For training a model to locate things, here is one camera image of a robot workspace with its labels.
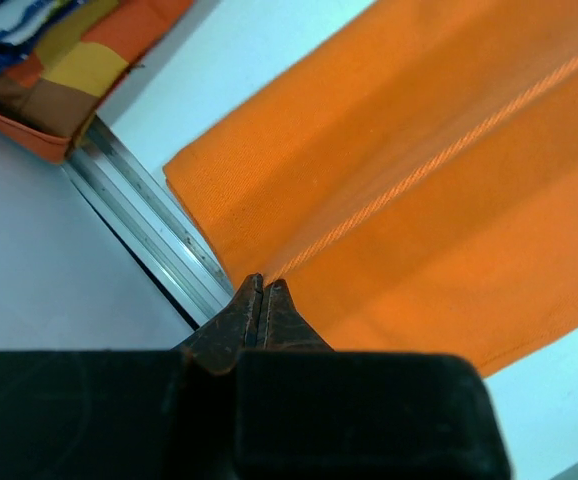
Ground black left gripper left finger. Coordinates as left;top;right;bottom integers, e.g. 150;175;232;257
0;274;263;479

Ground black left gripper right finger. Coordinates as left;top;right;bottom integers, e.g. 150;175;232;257
233;281;512;479

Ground orange trousers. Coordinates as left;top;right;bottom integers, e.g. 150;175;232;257
164;1;578;374

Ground stack of folded trousers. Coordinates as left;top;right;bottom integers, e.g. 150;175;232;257
0;1;192;164

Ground aluminium table frame rail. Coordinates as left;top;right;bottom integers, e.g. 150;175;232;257
64;118;233;325

